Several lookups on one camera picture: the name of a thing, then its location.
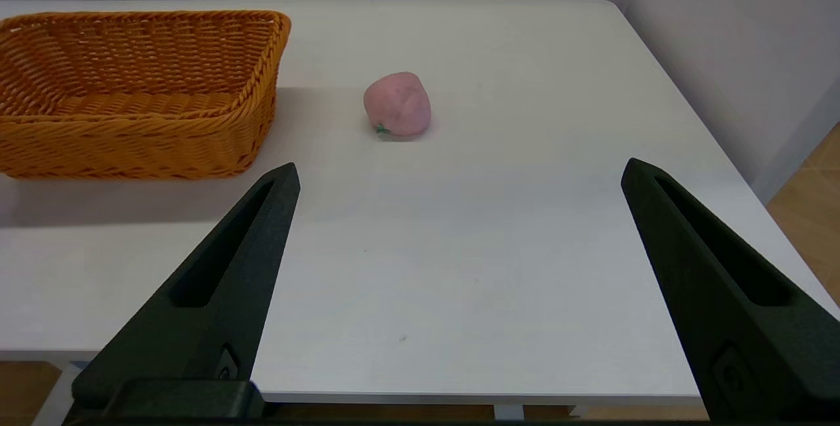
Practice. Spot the pink toy peach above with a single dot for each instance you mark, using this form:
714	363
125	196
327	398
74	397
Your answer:
398	106

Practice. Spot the orange wicker basket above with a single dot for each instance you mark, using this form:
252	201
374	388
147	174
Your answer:
131	137

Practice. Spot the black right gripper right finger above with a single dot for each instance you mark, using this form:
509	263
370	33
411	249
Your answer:
715	308

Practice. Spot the white table leg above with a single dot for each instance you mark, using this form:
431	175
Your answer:
59	393

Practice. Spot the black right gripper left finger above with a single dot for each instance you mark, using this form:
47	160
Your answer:
243	295

